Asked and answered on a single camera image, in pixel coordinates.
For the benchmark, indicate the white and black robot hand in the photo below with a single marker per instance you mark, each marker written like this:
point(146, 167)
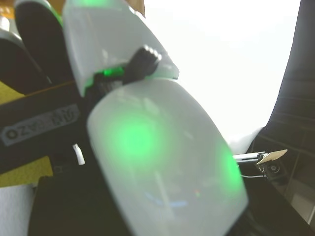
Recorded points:
point(160, 147)

